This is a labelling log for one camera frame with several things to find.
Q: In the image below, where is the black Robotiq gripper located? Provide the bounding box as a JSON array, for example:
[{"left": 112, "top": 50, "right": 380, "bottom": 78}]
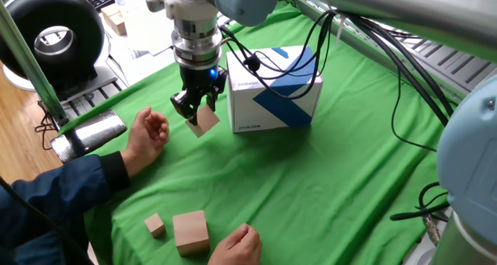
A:
[{"left": 169, "top": 65, "right": 228, "bottom": 127}]

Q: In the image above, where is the medium wooden cube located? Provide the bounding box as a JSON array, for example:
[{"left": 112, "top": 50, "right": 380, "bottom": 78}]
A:
[{"left": 184, "top": 103, "right": 221, "bottom": 139}]

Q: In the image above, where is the white and blue cardboard box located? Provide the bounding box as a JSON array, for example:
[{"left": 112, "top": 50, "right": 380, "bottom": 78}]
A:
[{"left": 225, "top": 44, "right": 325, "bottom": 134}]

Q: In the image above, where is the large wooden block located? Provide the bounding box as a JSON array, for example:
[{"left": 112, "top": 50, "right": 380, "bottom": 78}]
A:
[{"left": 172, "top": 209, "right": 211, "bottom": 257}]

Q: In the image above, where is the small wooden cube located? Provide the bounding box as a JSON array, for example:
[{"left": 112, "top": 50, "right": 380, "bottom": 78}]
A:
[{"left": 144, "top": 212, "right": 167, "bottom": 239}]

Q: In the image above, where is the left forearm in navy sleeve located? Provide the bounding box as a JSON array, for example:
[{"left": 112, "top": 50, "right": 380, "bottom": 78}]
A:
[{"left": 0, "top": 151, "right": 132, "bottom": 239}]

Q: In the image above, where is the person's left hand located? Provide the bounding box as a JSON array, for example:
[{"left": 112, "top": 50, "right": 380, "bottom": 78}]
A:
[{"left": 120, "top": 105, "right": 171, "bottom": 179}]

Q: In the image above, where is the person's right hand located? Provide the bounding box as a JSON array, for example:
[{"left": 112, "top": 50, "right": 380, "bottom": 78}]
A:
[{"left": 207, "top": 222, "right": 263, "bottom": 265}]

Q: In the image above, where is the printed white paper sheet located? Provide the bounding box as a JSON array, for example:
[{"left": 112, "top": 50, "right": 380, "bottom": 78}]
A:
[{"left": 109, "top": 37, "right": 176, "bottom": 87}]

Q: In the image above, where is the pile of white papers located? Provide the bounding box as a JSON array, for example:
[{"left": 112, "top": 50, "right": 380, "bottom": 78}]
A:
[{"left": 114, "top": 0, "right": 176, "bottom": 57}]

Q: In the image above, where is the white device stand base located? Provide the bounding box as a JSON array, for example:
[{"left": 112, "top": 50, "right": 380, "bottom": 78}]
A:
[{"left": 2, "top": 61, "right": 119, "bottom": 105}]

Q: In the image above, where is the shiny metal cylinder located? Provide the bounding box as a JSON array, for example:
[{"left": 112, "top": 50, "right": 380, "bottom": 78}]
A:
[{"left": 50, "top": 109, "right": 128, "bottom": 164}]

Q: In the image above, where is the spare wooden block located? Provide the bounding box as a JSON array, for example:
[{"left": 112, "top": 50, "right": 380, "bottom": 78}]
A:
[
  {"left": 100, "top": 2, "right": 122, "bottom": 19},
  {"left": 106, "top": 12, "right": 128, "bottom": 37}
]

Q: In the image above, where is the green cloth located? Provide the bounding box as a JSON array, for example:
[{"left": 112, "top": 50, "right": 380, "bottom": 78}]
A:
[{"left": 57, "top": 0, "right": 467, "bottom": 265}]

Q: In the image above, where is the person's torso in navy jacket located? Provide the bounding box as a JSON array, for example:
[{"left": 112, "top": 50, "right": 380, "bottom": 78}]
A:
[{"left": 0, "top": 218, "right": 95, "bottom": 265}]

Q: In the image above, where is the black gripper cable bundle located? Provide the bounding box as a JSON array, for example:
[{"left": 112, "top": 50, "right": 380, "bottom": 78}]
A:
[{"left": 218, "top": 9, "right": 337, "bottom": 102}]

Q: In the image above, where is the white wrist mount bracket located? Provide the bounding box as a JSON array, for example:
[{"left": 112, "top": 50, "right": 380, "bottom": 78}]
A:
[{"left": 145, "top": 0, "right": 221, "bottom": 22}]

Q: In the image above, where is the aluminium table edge rail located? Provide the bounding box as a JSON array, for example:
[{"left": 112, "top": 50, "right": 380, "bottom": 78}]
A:
[{"left": 282, "top": 0, "right": 467, "bottom": 101}]

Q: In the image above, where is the black ring-shaped device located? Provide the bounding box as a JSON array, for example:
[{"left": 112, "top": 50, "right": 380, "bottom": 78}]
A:
[{"left": 0, "top": 0, "right": 106, "bottom": 88}]

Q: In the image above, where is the black cable on wooden floor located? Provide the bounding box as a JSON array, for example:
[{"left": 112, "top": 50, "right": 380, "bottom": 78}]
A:
[{"left": 33, "top": 101, "right": 60, "bottom": 152}]

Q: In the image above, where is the green-tinted aluminium frame post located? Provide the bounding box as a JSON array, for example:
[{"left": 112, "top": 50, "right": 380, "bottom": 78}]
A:
[{"left": 0, "top": 0, "right": 70, "bottom": 127}]

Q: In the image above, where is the thin black hanging cable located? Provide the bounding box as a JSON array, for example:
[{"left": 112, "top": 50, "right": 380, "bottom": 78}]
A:
[{"left": 389, "top": 67, "right": 439, "bottom": 154}]

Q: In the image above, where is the black cable across person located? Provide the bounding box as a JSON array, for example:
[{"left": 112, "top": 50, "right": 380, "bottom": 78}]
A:
[{"left": 0, "top": 174, "right": 95, "bottom": 265}]

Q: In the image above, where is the thick black cable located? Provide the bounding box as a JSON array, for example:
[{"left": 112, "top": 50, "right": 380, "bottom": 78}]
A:
[{"left": 340, "top": 12, "right": 456, "bottom": 128}]

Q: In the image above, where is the black cable with metal connector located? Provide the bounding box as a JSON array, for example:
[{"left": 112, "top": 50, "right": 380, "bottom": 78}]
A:
[{"left": 389, "top": 180, "right": 452, "bottom": 247}]

